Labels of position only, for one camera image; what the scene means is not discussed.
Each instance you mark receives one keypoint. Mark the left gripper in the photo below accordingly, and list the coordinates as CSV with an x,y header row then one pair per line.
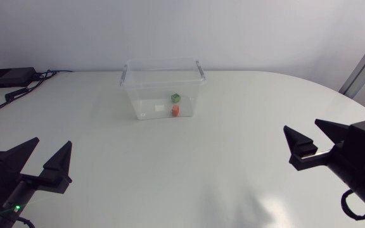
x,y
13,194

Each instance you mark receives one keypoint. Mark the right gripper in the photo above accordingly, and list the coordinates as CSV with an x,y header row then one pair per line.
x,y
356,177

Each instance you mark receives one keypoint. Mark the clear plastic container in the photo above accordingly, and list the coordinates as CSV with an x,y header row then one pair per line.
x,y
162,88

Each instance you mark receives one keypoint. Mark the black power brick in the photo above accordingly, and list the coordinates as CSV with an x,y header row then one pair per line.
x,y
9,77

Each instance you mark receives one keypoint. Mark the orange toy brick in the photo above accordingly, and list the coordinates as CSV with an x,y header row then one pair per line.
x,y
175,110

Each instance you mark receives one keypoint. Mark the green toy brick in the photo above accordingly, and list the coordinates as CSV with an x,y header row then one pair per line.
x,y
175,97

